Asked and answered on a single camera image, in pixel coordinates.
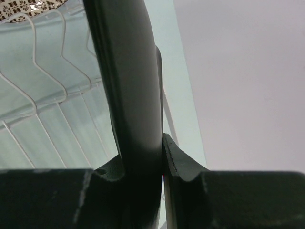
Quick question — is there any brown patterned bowl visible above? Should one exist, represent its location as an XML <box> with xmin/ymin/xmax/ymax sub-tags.
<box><xmin>0</xmin><ymin>0</ymin><xmax>67</xmax><ymax>21</ymax></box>

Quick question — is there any square black floral plate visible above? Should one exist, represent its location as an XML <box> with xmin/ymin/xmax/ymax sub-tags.
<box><xmin>83</xmin><ymin>0</ymin><xmax>163</xmax><ymax>229</ymax></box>

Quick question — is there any white wire dish rack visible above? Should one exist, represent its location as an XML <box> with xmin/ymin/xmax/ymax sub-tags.
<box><xmin>0</xmin><ymin>0</ymin><xmax>179</xmax><ymax>169</ymax></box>

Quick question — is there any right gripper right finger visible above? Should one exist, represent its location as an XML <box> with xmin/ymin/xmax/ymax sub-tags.
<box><xmin>163</xmin><ymin>134</ymin><xmax>305</xmax><ymax>229</ymax></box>

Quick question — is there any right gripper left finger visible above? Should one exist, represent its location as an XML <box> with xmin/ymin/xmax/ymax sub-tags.
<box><xmin>0</xmin><ymin>156</ymin><xmax>124</xmax><ymax>229</ymax></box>

